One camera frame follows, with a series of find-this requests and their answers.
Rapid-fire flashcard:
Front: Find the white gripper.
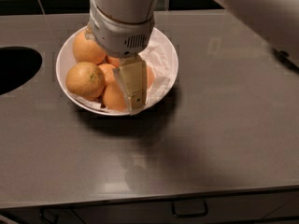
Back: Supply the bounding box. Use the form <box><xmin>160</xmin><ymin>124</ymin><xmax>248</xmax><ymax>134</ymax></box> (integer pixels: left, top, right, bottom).
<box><xmin>88</xmin><ymin>0</ymin><xmax>154</xmax><ymax>115</ymax></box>

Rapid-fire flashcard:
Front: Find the large orange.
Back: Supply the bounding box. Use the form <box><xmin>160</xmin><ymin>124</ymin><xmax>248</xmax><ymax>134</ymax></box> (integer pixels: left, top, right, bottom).
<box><xmin>65</xmin><ymin>62</ymin><xmax>106</xmax><ymax>99</ymax></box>

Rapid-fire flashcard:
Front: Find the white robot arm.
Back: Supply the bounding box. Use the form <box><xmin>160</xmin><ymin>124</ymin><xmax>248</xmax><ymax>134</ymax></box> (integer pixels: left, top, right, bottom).
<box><xmin>88</xmin><ymin>0</ymin><xmax>299</xmax><ymax>113</ymax></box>

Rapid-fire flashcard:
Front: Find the white ceramic bowl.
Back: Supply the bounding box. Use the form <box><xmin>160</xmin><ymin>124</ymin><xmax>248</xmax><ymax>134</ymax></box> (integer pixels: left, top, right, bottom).
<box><xmin>56</xmin><ymin>27</ymin><xmax>178</xmax><ymax>116</ymax></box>

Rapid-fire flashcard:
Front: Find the orange right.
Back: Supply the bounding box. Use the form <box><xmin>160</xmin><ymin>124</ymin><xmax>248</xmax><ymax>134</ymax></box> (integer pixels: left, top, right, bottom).
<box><xmin>147</xmin><ymin>66</ymin><xmax>155</xmax><ymax>89</ymax></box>

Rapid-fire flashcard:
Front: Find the orange top centre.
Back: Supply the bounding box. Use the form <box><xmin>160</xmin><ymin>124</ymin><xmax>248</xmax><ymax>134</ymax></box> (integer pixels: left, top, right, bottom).
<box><xmin>106</xmin><ymin>55</ymin><xmax>120</xmax><ymax>67</ymax></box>

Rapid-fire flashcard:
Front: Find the small orange centre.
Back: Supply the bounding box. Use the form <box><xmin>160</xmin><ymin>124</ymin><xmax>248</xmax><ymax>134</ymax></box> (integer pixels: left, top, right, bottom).
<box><xmin>99</xmin><ymin>63</ymin><xmax>115</xmax><ymax>85</ymax></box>

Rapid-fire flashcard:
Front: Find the orange front centre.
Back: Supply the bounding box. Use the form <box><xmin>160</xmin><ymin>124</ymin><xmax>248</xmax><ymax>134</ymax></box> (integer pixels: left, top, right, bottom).
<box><xmin>102</xmin><ymin>81</ymin><xmax>127</xmax><ymax>112</ymax></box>

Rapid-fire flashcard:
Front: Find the white paper napkin liner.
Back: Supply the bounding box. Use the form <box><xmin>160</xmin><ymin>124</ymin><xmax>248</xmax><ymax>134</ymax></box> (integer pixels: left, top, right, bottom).
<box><xmin>65</xmin><ymin>38</ymin><xmax>178</xmax><ymax>116</ymax></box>

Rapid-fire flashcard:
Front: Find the orange top left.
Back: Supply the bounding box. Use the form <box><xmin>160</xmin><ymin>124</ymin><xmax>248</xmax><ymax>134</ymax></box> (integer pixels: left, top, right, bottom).
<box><xmin>72</xmin><ymin>30</ymin><xmax>106</xmax><ymax>64</ymax></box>

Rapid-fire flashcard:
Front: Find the dark sink opening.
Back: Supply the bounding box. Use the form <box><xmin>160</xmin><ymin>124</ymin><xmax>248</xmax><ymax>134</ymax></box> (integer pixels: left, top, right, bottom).
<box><xmin>0</xmin><ymin>47</ymin><xmax>43</xmax><ymax>94</ymax></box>

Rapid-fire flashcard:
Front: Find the centre drawer handle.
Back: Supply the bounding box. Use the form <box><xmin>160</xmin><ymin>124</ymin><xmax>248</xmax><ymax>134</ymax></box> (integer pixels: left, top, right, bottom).
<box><xmin>171</xmin><ymin>200</ymin><xmax>208</xmax><ymax>218</ymax></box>

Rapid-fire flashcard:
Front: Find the drawer handle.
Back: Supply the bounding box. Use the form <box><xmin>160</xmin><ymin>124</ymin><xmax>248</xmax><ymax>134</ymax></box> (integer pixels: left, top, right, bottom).
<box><xmin>39</xmin><ymin>208</ymin><xmax>59</xmax><ymax>224</ymax></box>
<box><xmin>171</xmin><ymin>200</ymin><xmax>208</xmax><ymax>218</ymax></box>

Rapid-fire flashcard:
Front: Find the left drawer handle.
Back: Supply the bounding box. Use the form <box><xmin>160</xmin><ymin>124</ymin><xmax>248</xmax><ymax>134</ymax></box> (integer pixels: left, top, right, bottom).
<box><xmin>39</xmin><ymin>208</ymin><xmax>59</xmax><ymax>224</ymax></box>

